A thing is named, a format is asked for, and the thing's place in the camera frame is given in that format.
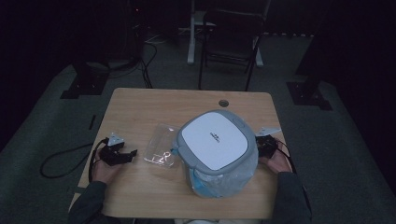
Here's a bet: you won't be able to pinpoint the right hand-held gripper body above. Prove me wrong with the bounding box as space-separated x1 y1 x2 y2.
255 126 282 159

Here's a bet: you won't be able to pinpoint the black stand base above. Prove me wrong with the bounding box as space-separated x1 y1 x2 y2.
286 78 333 111
60 61 110 100

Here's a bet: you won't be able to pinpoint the black floor cables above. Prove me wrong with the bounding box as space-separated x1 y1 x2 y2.
106 24 160 90

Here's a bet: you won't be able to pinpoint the clear plastic bag with blue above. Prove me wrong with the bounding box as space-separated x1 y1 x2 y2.
170 146 260 199

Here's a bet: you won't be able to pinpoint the person's right hand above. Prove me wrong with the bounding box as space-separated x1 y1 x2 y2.
259 143 293 175

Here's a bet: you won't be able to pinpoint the black folding chair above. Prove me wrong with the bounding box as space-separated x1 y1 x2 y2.
197 8 266 92

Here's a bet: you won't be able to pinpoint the person's left hand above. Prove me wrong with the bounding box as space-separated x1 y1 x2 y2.
91 148 123 185

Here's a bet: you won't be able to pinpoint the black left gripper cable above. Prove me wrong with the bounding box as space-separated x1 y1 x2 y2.
39 138 109 184

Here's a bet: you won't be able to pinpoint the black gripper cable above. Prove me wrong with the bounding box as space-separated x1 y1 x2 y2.
39 138 109 184
275 139 297 175

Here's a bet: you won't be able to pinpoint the white and grey trash can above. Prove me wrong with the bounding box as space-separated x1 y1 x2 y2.
172 108 260 176

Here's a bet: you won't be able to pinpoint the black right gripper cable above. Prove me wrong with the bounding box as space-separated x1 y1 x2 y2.
275 139 297 175

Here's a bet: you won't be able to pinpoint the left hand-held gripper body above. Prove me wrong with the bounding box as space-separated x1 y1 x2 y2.
99 132 129 167

